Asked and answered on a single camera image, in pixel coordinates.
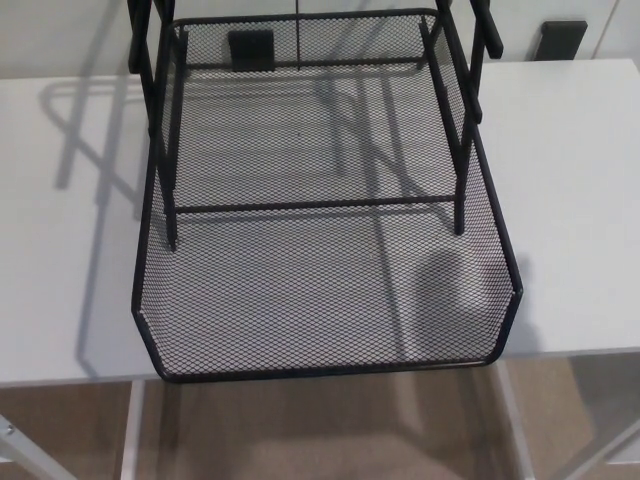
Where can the black wall bracket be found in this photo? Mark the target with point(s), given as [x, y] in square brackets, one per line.
[560, 40]

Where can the black mesh file tray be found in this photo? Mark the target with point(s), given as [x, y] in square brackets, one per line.
[300, 300]

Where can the white metal desk leg frame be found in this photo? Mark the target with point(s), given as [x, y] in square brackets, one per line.
[131, 430]
[507, 415]

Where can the black metal tray rack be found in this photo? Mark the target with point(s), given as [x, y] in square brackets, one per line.
[492, 35]

